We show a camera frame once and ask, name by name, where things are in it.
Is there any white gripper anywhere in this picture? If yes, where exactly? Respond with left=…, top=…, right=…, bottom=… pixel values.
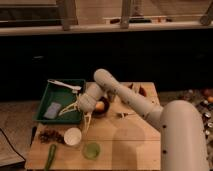
left=58, top=97, right=97, bottom=134

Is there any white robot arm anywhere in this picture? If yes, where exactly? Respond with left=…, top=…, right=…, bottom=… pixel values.
left=77, top=68, right=210, bottom=171

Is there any white paper cup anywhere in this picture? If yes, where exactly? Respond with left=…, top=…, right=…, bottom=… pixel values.
left=64, top=128, right=82, bottom=146

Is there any small metal cup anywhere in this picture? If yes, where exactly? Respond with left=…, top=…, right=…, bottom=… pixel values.
left=107, top=92, right=116, bottom=102

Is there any green plastic cup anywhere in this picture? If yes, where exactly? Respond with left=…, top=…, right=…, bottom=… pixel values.
left=83, top=142, right=100, bottom=160

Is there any dark brown bowl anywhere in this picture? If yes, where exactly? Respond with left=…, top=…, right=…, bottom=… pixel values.
left=92, top=97, right=110, bottom=118

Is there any yellow round fruit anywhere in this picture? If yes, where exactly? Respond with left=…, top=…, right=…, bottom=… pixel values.
left=95, top=101, right=105, bottom=111

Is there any blue-grey sponge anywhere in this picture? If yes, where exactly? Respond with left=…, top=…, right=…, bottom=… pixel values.
left=44, top=102, right=62, bottom=119

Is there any green plastic tray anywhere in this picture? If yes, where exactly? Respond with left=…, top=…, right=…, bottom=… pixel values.
left=34, top=83, right=83, bottom=124

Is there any metal fork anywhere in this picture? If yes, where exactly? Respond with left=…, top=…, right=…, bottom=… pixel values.
left=116, top=112, right=136, bottom=118

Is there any bunch of dark grapes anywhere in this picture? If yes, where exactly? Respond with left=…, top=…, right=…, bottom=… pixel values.
left=38, top=129, right=64, bottom=144

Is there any orange plate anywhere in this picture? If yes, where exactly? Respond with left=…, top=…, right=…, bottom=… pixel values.
left=126, top=83, right=148, bottom=101

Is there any black cable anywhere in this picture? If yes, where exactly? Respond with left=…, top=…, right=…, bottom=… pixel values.
left=0, top=128, right=27, bottom=163

